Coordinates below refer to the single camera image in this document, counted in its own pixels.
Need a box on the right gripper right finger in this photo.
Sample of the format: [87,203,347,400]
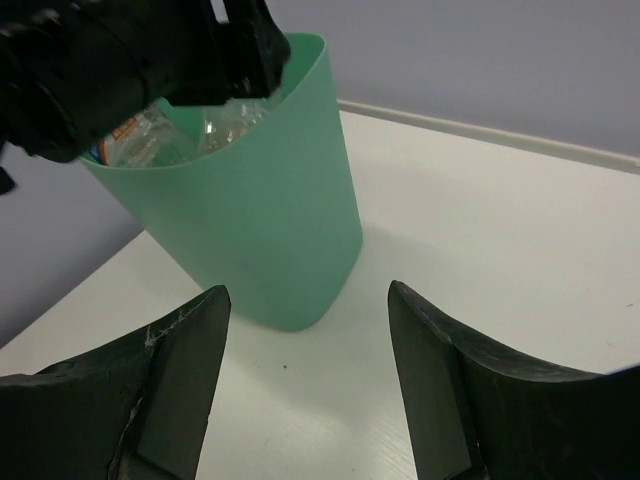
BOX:
[387,281,639,479]

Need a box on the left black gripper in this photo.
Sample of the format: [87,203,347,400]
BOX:
[114,0,291,106]

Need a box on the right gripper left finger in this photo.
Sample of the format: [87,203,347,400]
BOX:
[1,286,231,479]

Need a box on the clear bottle blue-orange label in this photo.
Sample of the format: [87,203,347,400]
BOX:
[83,105,198,169]

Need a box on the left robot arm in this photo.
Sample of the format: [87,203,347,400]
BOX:
[1,0,291,164]

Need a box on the green plastic bin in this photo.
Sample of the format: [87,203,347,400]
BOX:
[86,33,363,331]

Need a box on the aluminium table frame rail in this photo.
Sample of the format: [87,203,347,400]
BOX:
[338,99,639,175]

